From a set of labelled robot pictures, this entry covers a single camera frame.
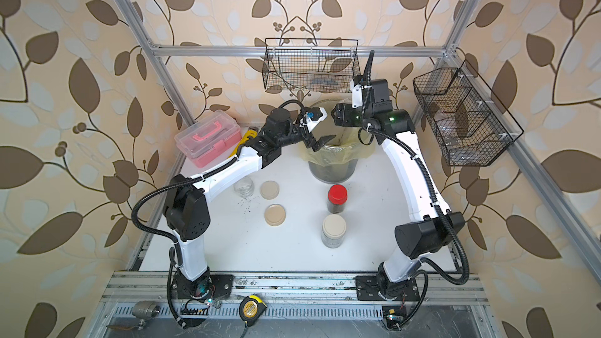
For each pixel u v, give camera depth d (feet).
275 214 2.98
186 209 1.60
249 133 3.81
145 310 2.21
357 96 2.14
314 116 2.14
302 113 2.15
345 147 2.52
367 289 2.41
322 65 3.21
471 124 2.40
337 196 2.71
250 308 2.23
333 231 2.42
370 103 1.77
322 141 2.32
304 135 2.28
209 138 3.37
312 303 2.37
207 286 2.22
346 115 2.11
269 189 3.25
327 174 3.14
